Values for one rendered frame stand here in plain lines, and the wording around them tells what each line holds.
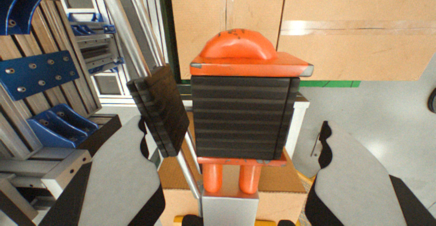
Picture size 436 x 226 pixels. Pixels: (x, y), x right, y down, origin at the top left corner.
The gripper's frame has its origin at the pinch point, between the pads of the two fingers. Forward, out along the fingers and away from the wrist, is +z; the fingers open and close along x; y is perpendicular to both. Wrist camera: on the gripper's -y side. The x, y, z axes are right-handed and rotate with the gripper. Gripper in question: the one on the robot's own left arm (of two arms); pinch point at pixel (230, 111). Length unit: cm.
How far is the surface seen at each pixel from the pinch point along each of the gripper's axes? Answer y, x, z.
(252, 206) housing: 11.3, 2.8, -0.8
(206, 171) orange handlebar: 6.9, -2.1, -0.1
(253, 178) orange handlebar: 7.6, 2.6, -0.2
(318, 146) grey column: 98, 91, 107
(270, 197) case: 32.5, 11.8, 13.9
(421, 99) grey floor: 46, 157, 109
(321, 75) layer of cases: 13, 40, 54
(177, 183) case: 31.6, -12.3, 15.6
